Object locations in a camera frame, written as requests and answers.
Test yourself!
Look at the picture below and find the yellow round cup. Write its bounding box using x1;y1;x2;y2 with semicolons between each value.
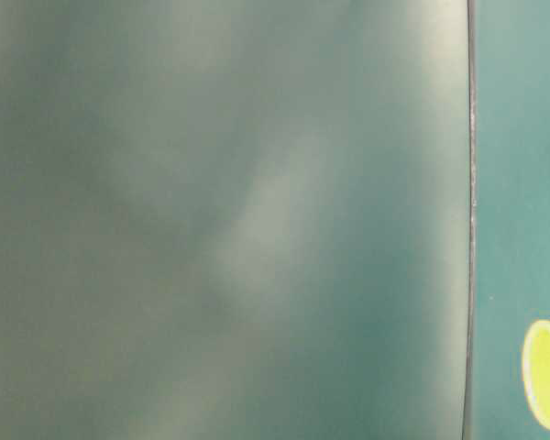
521;320;550;430

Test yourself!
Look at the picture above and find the large blurry grey-green panel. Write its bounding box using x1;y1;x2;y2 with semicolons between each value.
0;1;469;439

